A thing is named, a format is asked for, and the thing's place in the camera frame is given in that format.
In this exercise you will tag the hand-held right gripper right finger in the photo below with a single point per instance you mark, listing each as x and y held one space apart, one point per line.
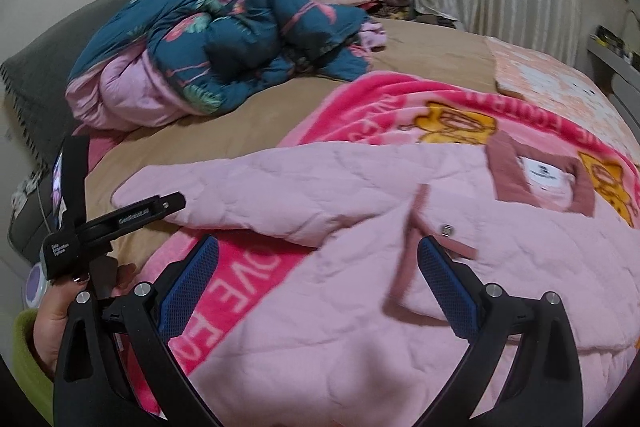
447 287

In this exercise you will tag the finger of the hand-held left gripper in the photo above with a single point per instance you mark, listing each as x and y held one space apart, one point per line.
135 217

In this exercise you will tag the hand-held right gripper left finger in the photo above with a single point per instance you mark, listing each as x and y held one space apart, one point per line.
192 287

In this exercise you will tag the pink quilted jacket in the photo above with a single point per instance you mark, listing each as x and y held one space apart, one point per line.
350 307

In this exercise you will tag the person's left forearm green sleeve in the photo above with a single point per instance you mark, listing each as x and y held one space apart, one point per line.
25 357

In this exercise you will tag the person's left hand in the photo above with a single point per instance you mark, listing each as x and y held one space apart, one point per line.
50 322

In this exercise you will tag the dark pink cloth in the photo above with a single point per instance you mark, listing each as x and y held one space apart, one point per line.
100 152

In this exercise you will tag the dark grey bedside stand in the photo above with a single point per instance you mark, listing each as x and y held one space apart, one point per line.
25 232

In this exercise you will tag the purple round object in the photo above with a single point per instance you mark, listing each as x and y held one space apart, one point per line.
35 287

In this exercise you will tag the grey fringed headboard cover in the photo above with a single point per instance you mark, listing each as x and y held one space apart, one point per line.
40 72

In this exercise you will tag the bed with tan sheet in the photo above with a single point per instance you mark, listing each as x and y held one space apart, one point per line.
225 127

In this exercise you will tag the pink printed blanket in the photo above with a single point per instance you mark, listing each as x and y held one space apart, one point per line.
380 102

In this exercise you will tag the blue flamingo print duvet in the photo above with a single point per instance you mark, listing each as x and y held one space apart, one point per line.
225 22

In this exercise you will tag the peach printed cloth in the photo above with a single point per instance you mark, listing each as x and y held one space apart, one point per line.
550 82

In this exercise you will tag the light pink patterned garment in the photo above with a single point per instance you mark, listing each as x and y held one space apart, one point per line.
374 36

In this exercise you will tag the cluster of small desk items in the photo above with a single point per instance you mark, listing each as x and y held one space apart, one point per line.
610 38

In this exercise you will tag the grey wall shelf desk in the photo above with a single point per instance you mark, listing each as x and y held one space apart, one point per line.
620 67

